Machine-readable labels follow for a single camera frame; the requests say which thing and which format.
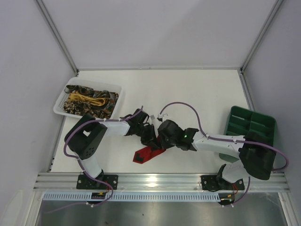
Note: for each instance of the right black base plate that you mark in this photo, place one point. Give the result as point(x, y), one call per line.
point(216, 183)

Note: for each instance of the yellow patterned tie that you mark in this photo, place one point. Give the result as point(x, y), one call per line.
point(86, 99)

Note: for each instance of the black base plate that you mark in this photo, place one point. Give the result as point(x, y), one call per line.
point(85, 183)
point(216, 183)

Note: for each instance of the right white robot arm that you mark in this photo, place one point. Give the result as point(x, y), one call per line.
point(252, 160)

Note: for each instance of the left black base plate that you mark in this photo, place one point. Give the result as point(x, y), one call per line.
point(85, 183)

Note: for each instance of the dark multicolour patterned tie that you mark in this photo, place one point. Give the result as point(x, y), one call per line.
point(87, 91)

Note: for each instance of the brown floral tie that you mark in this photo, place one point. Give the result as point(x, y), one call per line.
point(82, 108)

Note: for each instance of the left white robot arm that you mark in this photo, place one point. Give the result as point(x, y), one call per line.
point(83, 140)

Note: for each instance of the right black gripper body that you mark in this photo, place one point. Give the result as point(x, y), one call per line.
point(163, 140)

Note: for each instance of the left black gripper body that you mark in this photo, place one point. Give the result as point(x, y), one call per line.
point(150, 138)

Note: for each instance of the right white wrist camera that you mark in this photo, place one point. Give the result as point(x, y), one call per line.
point(162, 117)

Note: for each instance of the white slotted cable duct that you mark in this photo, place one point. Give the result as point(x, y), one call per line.
point(132, 197)

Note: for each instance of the red necktie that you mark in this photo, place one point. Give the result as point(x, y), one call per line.
point(143, 155)

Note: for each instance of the green divided organizer tray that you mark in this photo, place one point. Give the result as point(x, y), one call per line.
point(241, 121)

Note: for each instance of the white plastic basket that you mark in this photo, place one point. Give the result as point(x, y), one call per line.
point(97, 85)

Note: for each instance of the aluminium mounting rail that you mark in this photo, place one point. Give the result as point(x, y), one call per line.
point(160, 182)

